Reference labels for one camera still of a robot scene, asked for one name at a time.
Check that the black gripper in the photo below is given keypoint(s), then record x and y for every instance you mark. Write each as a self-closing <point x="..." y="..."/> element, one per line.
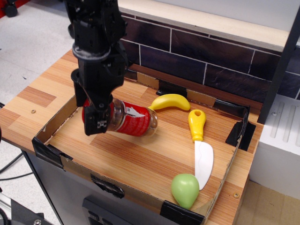
<point x="95" y="79"/>

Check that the red-lidded spice bottle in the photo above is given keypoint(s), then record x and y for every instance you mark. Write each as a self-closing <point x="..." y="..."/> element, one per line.
<point x="130" y="119"/>

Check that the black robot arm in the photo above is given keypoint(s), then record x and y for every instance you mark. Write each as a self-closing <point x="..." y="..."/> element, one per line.
<point x="97" y="27"/>

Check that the cardboard fence with black tape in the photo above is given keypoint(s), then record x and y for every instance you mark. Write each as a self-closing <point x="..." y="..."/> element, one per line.
<point x="131" y="176"/>

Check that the yellow toy banana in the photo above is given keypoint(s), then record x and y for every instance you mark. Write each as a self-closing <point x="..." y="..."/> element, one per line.
<point x="170" y="100"/>

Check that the black office chair wheel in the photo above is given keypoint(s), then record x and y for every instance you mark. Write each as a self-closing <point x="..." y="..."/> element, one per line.
<point x="71" y="31"/>

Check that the black control panel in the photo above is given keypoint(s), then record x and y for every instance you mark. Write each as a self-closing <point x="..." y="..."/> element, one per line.
<point x="97" y="215"/>

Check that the green toy pear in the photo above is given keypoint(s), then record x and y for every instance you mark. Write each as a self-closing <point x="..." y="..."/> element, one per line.
<point x="185" y="189"/>

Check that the dark brick backsplash panel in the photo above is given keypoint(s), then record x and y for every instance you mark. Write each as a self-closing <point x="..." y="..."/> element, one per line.
<point x="241" y="66"/>

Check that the white ribbed appliance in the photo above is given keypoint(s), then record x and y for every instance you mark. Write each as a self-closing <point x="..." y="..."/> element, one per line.
<point x="276" y="163"/>

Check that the yellow-handled white toy knife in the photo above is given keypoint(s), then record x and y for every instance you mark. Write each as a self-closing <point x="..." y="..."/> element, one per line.
<point x="204" y="154"/>

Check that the black bracket with bolt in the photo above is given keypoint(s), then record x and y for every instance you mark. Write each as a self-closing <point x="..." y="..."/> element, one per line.
<point x="12" y="213"/>

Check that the black shelf post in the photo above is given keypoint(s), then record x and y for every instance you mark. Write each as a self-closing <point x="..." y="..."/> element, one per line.
<point x="280" y="69"/>

